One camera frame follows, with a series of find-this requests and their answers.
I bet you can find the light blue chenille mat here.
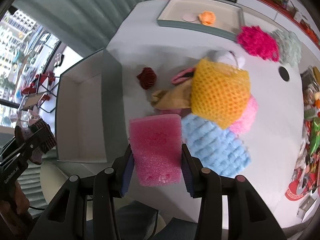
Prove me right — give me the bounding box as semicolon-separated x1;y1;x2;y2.
181;114;251;178

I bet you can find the light pink fluffy pompom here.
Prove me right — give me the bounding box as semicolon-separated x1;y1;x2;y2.
229;95;259;135

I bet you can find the pink foam sponge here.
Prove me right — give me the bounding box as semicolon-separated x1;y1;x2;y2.
129;114;182;187
160;109;182;116

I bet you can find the yellow foam net sleeve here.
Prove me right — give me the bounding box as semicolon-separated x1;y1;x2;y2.
190;57;251;129

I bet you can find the tan knitted sock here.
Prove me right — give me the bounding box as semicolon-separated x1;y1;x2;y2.
151;79;192;110

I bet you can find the white cloth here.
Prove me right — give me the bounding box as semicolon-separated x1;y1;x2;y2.
208;50;246;69

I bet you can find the snack packages pile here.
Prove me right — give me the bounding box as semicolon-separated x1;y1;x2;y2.
294;66;319;198

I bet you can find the large grey storage box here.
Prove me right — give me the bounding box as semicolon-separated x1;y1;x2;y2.
55;49;128;163

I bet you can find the black table grommet hole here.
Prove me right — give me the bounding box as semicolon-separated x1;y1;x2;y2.
278;66;290;82

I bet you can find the dark red fabric rose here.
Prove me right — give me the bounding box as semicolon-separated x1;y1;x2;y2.
137;67;157;90

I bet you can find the grey green curtain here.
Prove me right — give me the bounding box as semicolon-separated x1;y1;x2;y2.
13;0;149;57

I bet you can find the pale green yarn ball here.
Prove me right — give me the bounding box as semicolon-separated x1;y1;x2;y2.
271;29;302;68

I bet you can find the magenta fluffy yarn ball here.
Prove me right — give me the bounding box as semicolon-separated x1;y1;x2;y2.
236;26;279;62

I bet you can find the shallow grey tray box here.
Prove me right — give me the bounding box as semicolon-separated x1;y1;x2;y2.
157;0;245;41

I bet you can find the orange fabric flower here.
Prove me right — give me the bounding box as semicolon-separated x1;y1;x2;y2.
198;11;216;26

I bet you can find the round pink pad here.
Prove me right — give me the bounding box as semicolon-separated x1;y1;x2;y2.
182;13;198;22

